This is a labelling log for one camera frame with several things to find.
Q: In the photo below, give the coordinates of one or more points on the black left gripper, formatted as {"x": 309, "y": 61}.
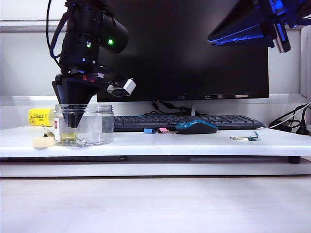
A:
{"x": 82, "y": 75}

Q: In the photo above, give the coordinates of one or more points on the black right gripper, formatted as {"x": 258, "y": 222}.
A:
{"x": 272, "y": 12}

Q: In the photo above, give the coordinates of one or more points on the yellow binder clip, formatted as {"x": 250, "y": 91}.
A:
{"x": 48, "y": 133}
{"x": 69, "y": 136}

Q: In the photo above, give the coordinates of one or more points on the round transparent plastic jar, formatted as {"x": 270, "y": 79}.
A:
{"x": 97, "y": 126}

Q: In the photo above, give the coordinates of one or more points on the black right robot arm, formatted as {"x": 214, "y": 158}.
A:
{"x": 302, "y": 12}

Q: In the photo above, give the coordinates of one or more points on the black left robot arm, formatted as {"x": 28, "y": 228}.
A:
{"x": 80, "y": 36}

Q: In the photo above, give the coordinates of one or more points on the yellow label plastic bottle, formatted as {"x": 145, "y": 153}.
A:
{"x": 39, "y": 117}

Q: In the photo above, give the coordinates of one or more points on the black computer monitor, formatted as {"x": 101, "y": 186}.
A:
{"x": 194, "y": 60}

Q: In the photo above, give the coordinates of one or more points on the blue binder clip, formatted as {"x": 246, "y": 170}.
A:
{"x": 148, "y": 131}

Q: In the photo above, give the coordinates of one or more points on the black computer keyboard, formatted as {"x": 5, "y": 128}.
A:
{"x": 230, "y": 122}

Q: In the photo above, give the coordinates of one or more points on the silver monitor stand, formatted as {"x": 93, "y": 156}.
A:
{"x": 193, "y": 109}

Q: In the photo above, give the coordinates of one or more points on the pink binder clip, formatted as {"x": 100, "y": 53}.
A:
{"x": 162, "y": 131}

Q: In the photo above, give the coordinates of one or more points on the teal binder clip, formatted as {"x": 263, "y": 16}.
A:
{"x": 253, "y": 138}

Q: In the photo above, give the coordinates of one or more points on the black and blue mouse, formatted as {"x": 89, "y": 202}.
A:
{"x": 196, "y": 128}

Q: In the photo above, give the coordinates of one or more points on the white raised desk board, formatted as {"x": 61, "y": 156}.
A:
{"x": 170, "y": 145}

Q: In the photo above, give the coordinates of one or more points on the black power plug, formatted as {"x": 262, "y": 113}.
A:
{"x": 303, "y": 128}

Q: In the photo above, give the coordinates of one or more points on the black board foot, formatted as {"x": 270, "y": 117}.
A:
{"x": 294, "y": 160}

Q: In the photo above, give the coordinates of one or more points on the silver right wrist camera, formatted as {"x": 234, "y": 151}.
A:
{"x": 283, "y": 43}

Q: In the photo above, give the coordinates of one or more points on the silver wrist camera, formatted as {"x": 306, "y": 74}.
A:
{"x": 124, "y": 88}
{"x": 283, "y": 43}

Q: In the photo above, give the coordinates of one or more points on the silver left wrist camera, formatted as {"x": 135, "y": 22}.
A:
{"x": 124, "y": 88}

